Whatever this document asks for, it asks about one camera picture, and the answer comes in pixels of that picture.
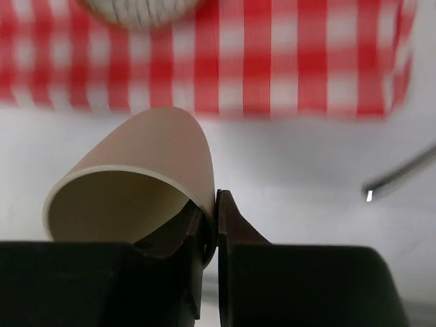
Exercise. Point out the beige paper cup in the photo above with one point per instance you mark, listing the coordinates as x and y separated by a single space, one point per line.
134 181

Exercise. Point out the red white checkered cloth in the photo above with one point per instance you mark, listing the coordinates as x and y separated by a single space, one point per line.
227 59

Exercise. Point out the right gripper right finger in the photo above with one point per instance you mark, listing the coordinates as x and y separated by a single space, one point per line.
264 284

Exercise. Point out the silver knife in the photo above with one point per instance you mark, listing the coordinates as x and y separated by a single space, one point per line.
386 183

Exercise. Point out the floral patterned plate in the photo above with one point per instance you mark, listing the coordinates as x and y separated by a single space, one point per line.
140 14

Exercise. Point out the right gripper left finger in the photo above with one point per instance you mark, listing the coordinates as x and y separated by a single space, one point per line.
156 281

